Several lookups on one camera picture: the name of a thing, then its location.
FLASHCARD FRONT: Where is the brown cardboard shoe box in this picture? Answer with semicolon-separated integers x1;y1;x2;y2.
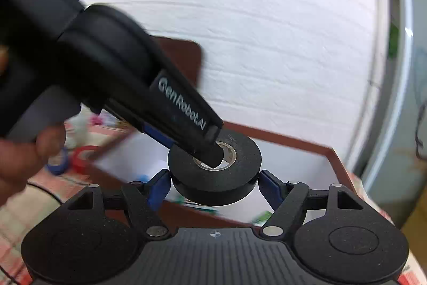
80;121;358;229

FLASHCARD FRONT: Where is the black electrical tape roll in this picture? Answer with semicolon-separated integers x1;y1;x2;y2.
168;130;262;206

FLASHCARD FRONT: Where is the blue electrical tape roll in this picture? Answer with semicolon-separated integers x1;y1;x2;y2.
46;147;69;176

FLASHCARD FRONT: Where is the person's left hand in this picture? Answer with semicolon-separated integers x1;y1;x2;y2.
0;44;68;206

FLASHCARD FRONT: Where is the red electrical tape roll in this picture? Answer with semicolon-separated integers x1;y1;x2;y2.
70;145;100;174

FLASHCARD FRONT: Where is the white painted door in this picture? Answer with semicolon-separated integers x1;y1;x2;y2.
345;0;426;210

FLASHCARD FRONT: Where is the black cable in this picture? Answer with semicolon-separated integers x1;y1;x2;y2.
26;181;65;206

